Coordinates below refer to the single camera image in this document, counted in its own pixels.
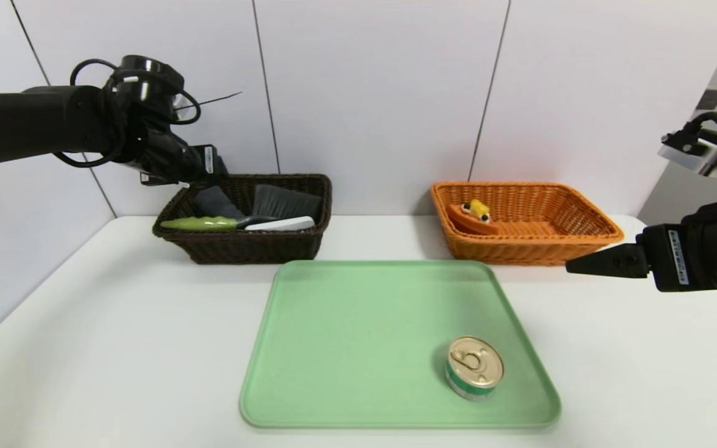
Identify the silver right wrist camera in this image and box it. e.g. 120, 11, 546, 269
658, 129, 717, 180

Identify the orange toy fruit tart slice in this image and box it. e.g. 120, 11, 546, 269
447, 200, 500, 236

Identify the black zip tie tail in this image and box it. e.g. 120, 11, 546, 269
175, 91, 243, 111

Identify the green handled dark bristle brush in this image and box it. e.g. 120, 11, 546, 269
159, 185, 323, 232

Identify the dark brown wicker basket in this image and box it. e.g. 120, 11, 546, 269
152, 174, 332, 265

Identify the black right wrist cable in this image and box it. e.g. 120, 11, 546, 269
682, 111, 717, 187

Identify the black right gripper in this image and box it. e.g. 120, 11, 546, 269
565, 201, 717, 293

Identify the light green plastic tray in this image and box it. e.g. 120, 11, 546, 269
240, 259, 561, 429

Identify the gold lid tin can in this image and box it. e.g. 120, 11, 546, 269
444, 336, 505, 401

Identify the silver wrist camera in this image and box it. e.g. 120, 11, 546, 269
658, 129, 717, 180
171, 92, 196, 119

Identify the dark blue towel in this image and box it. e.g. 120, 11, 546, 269
194, 185, 246, 220

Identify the white rectangular board eraser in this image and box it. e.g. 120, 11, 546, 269
245, 216, 316, 232

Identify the thin black left wrist cable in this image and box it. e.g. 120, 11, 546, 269
54, 59, 202, 169

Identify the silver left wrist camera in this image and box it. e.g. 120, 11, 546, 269
171, 92, 196, 119

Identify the orange wicker basket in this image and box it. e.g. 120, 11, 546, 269
430, 182, 624, 267

